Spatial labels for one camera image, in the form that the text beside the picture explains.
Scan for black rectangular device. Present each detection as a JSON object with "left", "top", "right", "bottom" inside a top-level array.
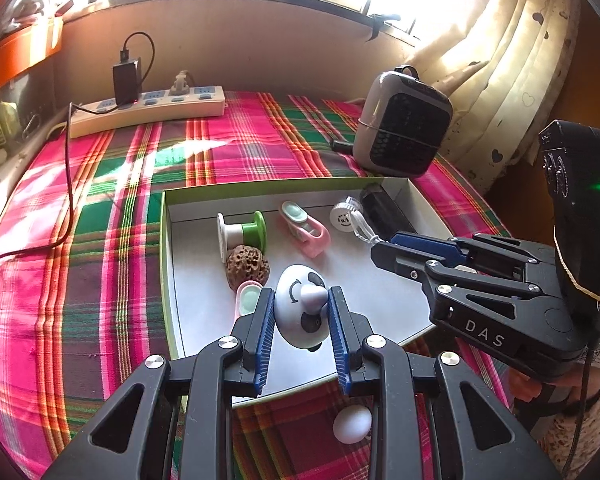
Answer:
[{"left": 358, "top": 183, "right": 416, "bottom": 242}]

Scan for white mushroom hook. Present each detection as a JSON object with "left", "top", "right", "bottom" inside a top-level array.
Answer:
[{"left": 332, "top": 404, "right": 373, "bottom": 444}]

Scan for white usb cable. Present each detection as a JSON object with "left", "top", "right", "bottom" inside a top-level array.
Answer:
[{"left": 341, "top": 195, "right": 384, "bottom": 247}]

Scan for white round cap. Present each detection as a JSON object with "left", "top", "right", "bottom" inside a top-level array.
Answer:
[{"left": 329, "top": 197, "right": 361, "bottom": 233}]

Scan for small pink clip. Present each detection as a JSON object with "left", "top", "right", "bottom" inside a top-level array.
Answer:
[{"left": 278, "top": 200, "right": 330, "bottom": 259}]

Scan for white panda toy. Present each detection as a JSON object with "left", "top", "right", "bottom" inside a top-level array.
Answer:
[{"left": 274, "top": 264, "right": 329, "bottom": 352}]

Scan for large pink clip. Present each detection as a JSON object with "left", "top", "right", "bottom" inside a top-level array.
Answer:
[{"left": 235, "top": 280, "right": 263, "bottom": 318}]

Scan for round dark brown walnut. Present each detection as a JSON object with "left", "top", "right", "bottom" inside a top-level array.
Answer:
[{"left": 225, "top": 245, "right": 270, "bottom": 292}]

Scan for green white spool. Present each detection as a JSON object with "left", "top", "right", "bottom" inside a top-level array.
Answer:
[{"left": 216, "top": 210, "right": 268, "bottom": 262}]

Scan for person right hand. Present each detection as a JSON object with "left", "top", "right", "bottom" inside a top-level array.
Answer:
[{"left": 508, "top": 364, "right": 600, "bottom": 403}]

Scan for grey black desk fan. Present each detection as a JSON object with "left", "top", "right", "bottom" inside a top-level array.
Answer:
[{"left": 329, "top": 65, "right": 453, "bottom": 178}]

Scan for green white cardboard box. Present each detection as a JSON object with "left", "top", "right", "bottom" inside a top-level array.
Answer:
[{"left": 159, "top": 175, "right": 454, "bottom": 409}]

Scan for cream heart curtain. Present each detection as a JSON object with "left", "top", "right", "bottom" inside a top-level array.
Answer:
[{"left": 406, "top": 0, "right": 580, "bottom": 193}]

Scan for white plug on strip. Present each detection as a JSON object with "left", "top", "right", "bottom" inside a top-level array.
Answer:
[{"left": 169, "top": 70, "right": 195, "bottom": 96}]

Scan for beige power strip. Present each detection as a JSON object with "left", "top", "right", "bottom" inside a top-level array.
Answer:
[{"left": 70, "top": 86, "right": 226, "bottom": 138}]

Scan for black charger adapter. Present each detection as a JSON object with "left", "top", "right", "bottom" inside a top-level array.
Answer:
[{"left": 112, "top": 58, "right": 142, "bottom": 105}]

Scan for orange tray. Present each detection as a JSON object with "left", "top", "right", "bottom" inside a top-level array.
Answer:
[{"left": 0, "top": 18, "right": 64, "bottom": 89}]

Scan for black camera module right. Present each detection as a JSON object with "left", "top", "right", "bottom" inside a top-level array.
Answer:
[{"left": 539, "top": 119, "right": 600, "bottom": 314}]

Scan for black charger cable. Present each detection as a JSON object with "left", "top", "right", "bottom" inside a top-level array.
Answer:
[{"left": 0, "top": 31, "right": 157, "bottom": 281}]

